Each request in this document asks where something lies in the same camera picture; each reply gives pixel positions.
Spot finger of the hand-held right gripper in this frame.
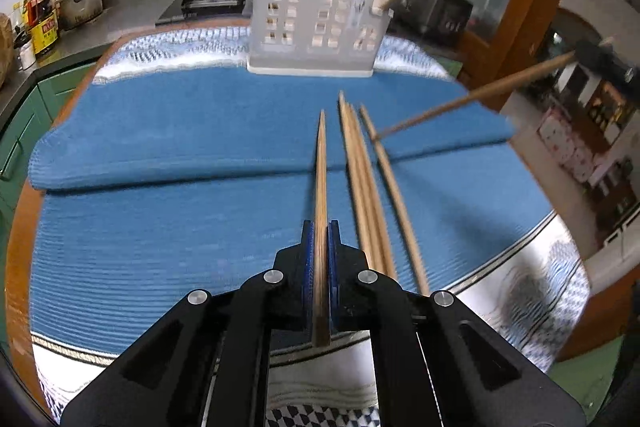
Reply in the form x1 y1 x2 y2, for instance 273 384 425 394
574 41 640 84

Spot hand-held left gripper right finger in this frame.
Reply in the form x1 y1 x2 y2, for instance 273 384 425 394
329 220 587 427

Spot white dotted cloth bundle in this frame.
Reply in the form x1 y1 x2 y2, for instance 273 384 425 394
537 107 604 184

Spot blue patterned tablecloth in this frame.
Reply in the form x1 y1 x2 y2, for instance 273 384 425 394
27 27 593 427

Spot dark sauce bottle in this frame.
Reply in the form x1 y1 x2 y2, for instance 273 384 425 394
22 0 56 26

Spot small white jar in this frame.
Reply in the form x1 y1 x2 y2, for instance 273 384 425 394
17 42 37 70

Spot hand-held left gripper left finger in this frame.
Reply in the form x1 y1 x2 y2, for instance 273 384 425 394
60 220 317 427

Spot green base cabinets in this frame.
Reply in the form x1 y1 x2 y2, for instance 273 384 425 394
0 62 97 218

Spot steel cooking pot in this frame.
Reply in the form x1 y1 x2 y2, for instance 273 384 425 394
56 0 109 30

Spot white plastic utensil holder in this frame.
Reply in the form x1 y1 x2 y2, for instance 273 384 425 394
246 0 396 78

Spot yellow-label bottle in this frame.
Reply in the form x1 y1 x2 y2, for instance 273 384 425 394
31 14 60 56

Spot round wooden cutting board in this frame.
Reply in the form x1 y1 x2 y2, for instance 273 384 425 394
0 16 14 88

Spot black countertop appliance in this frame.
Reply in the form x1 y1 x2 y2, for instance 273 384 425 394
392 0 474 49

